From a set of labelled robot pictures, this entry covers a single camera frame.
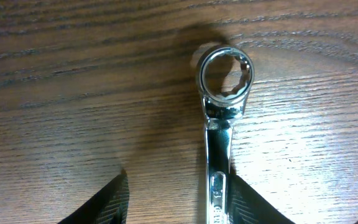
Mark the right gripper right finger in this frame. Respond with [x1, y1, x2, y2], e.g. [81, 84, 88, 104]
[227, 174, 294, 224]

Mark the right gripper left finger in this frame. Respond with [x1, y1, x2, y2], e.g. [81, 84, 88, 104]
[58, 169, 129, 224]

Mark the chrome ring wrench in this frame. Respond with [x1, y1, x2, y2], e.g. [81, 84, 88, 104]
[196, 45, 255, 223]

